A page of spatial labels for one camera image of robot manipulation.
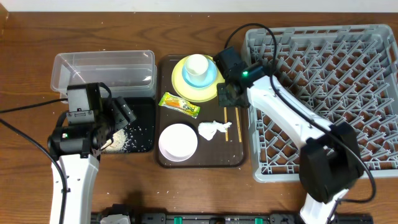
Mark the cream plastic cup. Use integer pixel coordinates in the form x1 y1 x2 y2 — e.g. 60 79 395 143
185 54 208 85

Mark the white tissue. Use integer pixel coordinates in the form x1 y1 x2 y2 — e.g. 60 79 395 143
198 121 232 141

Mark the green snack wrapper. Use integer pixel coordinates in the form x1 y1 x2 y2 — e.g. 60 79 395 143
159 92 200 119

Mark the white pink bowl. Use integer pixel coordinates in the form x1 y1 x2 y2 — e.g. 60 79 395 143
159 123 198 162

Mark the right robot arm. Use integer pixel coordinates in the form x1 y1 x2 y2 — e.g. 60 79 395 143
216 62 366 223

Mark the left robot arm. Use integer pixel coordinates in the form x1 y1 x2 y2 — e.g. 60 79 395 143
48 97 136 223

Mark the grey dishwasher rack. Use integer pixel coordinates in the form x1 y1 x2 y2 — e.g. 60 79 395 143
241 24 397 178

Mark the pile of rice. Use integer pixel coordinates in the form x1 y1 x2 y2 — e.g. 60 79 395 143
101 129 127 154

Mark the light blue bowl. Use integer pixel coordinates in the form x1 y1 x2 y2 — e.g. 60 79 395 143
182 59 217 88

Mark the black tray bin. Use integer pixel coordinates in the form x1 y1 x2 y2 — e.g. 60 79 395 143
65 97 156 155

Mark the yellow plate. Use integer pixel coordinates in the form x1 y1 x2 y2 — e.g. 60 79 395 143
171 55 224 103

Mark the clear plastic bin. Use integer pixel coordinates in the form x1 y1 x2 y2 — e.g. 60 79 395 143
50 50 157 99

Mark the brown serving tray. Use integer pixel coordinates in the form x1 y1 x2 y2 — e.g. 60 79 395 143
154 54 248 169

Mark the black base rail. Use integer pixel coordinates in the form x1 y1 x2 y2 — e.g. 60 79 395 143
93 212 374 224

